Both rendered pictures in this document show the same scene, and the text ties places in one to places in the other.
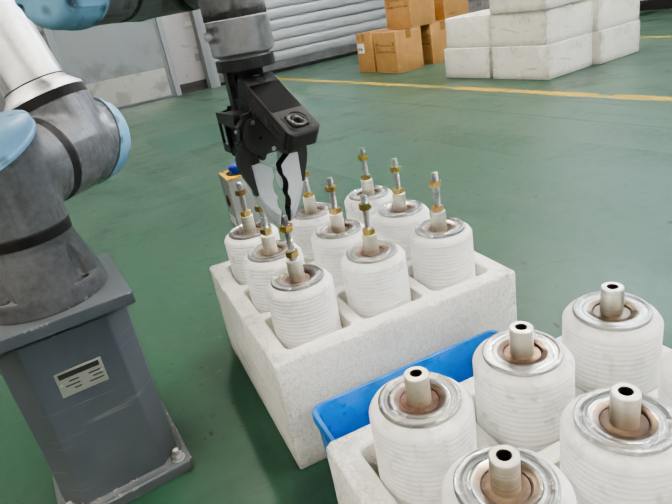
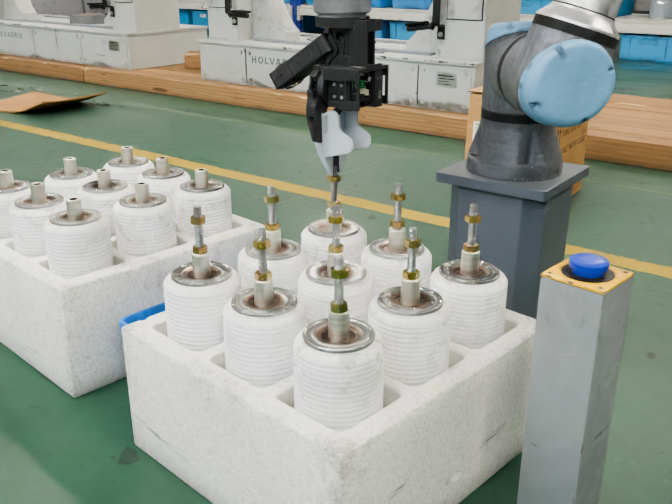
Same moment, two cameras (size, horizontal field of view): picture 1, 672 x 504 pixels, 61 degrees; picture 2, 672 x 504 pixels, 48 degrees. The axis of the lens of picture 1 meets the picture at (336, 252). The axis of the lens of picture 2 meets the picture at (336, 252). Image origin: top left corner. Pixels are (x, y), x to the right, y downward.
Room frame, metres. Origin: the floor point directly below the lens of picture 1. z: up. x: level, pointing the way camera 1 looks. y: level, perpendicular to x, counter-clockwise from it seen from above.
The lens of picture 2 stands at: (1.64, -0.39, 0.62)
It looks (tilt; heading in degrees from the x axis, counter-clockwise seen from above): 21 degrees down; 154
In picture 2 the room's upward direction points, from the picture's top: straight up
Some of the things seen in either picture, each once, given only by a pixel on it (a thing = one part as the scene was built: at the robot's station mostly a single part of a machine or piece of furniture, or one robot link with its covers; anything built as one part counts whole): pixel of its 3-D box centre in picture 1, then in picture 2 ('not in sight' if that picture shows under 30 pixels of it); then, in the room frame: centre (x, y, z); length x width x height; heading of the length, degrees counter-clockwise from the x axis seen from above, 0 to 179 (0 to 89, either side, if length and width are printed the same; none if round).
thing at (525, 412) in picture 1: (524, 424); (148, 253); (0.45, -0.16, 0.16); 0.10 x 0.10 x 0.18
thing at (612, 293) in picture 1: (612, 300); (74, 209); (0.49, -0.27, 0.26); 0.02 x 0.02 x 0.03
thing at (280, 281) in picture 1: (297, 277); (333, 228); (0.71, 0.06, 0.25); 0.08 x 0.08 x 0.01
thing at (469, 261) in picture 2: (248, 223); (469, 262); (0.93, 0.14, 0.26); 0.02 x 0.02 x 0.03
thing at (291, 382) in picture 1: (353, 313); (336, 385); (0.86, -0.01, 0.09); 0.39 x 0.39 x 0.18; 20
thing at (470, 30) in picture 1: (490, 26); not in sight; (3.74, -1.21, 0.27); 0.39 x 0.39 x 0.18; 29
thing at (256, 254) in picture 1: (271, 251); (396, 248); (0.82, 0.10, 0.25); 0.08 x 0.08 x 0.01
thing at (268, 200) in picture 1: (259, 191); (352, 139); (0.72, 0.08, 0.38); 0.06 x 0.03 x 0.09; 28
